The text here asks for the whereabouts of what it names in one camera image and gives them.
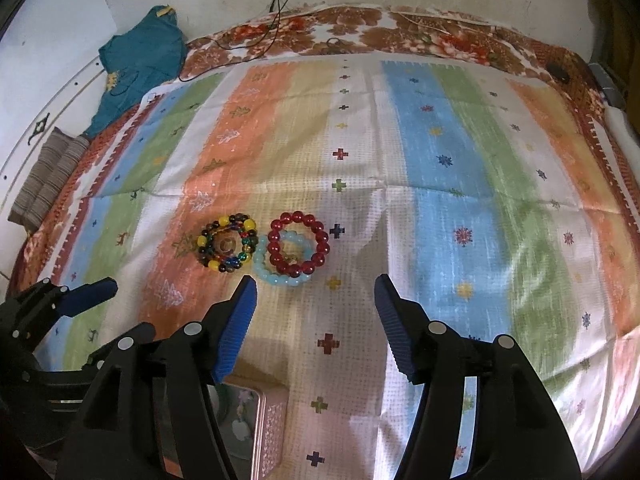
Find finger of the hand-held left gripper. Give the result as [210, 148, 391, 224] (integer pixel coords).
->
[56, 278, 119, 318]
[87, 322, 156, 368]

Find light blue bead bracelet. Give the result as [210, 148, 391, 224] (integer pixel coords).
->
[251, 230, 307, 288]

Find metal tin box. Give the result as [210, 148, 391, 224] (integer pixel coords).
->
[212, 381, 290, 477]

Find thin white cable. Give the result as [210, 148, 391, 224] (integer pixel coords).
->
[399, 9, 453, 30]

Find red bead bracelet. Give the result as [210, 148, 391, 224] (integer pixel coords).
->
[266, 211, 330, 277]

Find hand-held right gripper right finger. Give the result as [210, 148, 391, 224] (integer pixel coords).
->
[374, 274, 583, 480]

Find multicolour bead bracelet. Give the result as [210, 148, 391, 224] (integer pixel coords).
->
[196, 213, 259, 275]

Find striped brown pillow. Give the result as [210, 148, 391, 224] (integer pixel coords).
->
[7, 127, 92, 234]

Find grey box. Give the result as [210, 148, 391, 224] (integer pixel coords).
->
[589, 62, 627, 109]

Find teal garment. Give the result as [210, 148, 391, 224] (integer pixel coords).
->
[82, 5, 188, 141]

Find yellow curtain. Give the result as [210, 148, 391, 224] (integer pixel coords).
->
[590, 0, 631, 63]

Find colourful striped cloth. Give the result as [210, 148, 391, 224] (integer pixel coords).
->
[37, 52, 640, 480]

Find black cables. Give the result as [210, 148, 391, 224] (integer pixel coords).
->
[177, 0, 297, 83]

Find white headboard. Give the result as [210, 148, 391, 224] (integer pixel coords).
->
[0, 35, 151, 221]

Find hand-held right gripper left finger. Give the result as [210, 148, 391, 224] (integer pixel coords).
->
[55, 275, 258, 480]

